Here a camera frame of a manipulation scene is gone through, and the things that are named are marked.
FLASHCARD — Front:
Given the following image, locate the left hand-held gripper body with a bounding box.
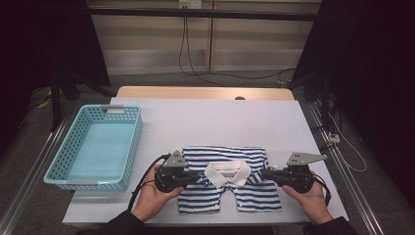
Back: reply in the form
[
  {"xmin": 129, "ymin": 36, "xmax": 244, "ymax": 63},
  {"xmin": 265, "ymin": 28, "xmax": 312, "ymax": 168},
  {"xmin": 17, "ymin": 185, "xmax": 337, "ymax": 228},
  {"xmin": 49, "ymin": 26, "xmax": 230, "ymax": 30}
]
[{"xmin": 154, "ymin": 149, "xmax": 191, "ymax": 194}]

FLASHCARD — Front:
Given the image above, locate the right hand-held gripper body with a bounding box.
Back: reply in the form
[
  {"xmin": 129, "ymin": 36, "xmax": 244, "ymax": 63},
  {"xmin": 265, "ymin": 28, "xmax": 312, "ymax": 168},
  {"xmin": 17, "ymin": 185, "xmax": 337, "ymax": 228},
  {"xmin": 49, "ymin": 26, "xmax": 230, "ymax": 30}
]
[{"xmin": 281, "ymin": 152, "xmax": 329, "ymax": 195}]

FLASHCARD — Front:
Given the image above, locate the blue white striped baby romper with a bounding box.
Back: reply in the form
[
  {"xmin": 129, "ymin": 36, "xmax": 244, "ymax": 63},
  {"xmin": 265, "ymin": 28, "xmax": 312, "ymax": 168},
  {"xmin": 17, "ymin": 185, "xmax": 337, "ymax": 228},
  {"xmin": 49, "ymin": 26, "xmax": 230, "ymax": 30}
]
[{"xmin": 176, "ymin": 146, "xmax": 283, "ymax": 214}]

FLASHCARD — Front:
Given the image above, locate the turquoise plastic basket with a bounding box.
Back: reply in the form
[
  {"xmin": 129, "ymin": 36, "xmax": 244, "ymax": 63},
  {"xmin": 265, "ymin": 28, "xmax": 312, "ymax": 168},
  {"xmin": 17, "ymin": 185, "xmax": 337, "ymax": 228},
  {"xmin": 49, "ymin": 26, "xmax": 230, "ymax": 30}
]
[{"xmin": 42, "ymin": 104, "xmax": 144, "ymax": 191}]

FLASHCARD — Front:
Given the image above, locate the person's right hand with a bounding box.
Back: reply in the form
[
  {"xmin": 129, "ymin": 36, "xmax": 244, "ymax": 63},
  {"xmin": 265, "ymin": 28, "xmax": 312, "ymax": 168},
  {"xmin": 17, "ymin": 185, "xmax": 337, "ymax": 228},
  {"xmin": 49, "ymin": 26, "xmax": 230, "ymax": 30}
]
[{"xmin": 281, "ymin": 177, "xmax": 335, "ymax": 226}]

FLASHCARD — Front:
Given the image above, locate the person's left hand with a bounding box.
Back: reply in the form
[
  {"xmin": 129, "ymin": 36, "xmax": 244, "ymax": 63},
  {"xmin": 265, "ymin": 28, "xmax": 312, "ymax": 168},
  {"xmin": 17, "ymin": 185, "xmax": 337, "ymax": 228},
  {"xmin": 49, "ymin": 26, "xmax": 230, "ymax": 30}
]
[{"xmin": 131, "ymin": 164, "xmax": 185, "ymax": 223}]

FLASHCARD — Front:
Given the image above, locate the white table sheet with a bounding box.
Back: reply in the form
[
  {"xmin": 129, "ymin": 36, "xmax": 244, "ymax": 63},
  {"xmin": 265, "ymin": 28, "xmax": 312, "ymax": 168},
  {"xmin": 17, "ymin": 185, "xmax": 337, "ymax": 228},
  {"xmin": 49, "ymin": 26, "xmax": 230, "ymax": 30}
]
[{"xmin": 62, "ymin": 97, "xmax": 349, "ymax": 226}]

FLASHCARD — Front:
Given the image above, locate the black metal stand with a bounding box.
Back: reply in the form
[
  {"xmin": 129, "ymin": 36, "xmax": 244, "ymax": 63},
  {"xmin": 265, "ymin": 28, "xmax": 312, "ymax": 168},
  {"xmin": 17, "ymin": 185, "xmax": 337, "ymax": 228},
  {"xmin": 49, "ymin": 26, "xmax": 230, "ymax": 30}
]
[{"xmin": 48, "ymin": 70, "xmax": 115, "ymax": 132}]

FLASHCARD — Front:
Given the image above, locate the black curtain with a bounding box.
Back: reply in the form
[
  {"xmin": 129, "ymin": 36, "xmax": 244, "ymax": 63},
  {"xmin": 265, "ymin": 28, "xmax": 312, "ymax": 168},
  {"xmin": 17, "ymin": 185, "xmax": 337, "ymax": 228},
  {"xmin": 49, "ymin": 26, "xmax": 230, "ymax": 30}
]
[
  {"xmin": 0, "ymin": 0, "xmax": 112, "ymax": 158},
  {"xmin": 292, "ymin": 0, "xmax": 415, "ymax": 210}
]

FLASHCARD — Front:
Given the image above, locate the black horizontal bar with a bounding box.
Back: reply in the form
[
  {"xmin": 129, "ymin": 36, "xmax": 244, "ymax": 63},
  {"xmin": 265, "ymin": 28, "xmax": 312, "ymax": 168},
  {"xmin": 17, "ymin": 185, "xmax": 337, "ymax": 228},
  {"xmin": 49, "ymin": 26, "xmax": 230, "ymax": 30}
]
[{"xmin": 87, "ymin": 7, "xmax": 322, "ymax": 23}]

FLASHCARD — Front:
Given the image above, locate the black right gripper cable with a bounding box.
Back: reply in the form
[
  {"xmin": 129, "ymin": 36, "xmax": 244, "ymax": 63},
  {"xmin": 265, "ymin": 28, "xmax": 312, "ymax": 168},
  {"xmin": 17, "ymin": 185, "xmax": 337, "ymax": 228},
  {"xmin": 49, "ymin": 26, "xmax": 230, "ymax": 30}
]
[{"xmin": 312, "ymin": 173, "xmax": 333, "ymax": 207}]

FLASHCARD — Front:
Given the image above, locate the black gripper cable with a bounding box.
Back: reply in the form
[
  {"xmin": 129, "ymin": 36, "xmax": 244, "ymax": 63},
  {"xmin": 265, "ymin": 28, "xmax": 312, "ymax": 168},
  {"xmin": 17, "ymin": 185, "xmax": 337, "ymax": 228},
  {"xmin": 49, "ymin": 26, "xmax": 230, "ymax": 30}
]
[
  {"xmin": 126, "ymin": 153, "xmax": 172, "ymax": 213},
  {"xmin": 312, "ymin": 173, "xmax": 333, "ymax": 207}
]

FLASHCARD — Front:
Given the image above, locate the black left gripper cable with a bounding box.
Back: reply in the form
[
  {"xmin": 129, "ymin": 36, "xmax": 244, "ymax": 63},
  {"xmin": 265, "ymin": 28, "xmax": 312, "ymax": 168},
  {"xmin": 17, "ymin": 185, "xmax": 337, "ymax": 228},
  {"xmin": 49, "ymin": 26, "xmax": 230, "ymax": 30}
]
[{"xmin": 126, "ymin": 153, "xmax": 172, "ymax": 213}]

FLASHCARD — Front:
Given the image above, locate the aluminium rail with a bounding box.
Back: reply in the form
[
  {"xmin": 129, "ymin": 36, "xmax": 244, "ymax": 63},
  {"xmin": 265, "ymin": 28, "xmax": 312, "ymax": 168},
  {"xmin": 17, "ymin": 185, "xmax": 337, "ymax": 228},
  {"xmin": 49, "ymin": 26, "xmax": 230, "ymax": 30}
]
[
  {"xmin": 0, "ymin": 103, "xmax": 78, "ymax": 235},
  {"xmin": 302, "ymin": 100, "xmax": 387, "ymax": 235}
]

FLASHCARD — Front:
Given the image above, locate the white floor cable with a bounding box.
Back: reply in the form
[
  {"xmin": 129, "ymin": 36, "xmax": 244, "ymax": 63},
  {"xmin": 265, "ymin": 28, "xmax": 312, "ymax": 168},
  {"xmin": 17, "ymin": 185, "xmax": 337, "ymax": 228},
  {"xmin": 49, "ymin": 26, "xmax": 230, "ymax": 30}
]
[{"xmin": 327, "ymin": 111, "xmax": 368, "ymax": 173}]

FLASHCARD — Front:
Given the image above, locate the black hanging wall cable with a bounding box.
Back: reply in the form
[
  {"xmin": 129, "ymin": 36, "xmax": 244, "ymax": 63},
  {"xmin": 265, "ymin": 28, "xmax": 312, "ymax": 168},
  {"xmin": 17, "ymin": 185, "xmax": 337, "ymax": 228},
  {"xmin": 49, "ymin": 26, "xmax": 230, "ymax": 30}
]
[
  {"xmin": 185, "ymin": 16, "xmax": 297, "ymax": 80},
  {"xmin": 178, "ymin": 16, "xmax": 226, "ymax": 87}
]

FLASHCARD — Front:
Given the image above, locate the white wall socket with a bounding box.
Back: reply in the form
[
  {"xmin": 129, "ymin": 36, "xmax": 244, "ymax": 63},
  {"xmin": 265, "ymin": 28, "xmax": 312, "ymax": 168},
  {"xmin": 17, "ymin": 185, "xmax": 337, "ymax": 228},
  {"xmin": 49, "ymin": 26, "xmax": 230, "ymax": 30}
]
[{"xmin": 178, "ymin": 0, "xmax": 204, "ymax": 10}]

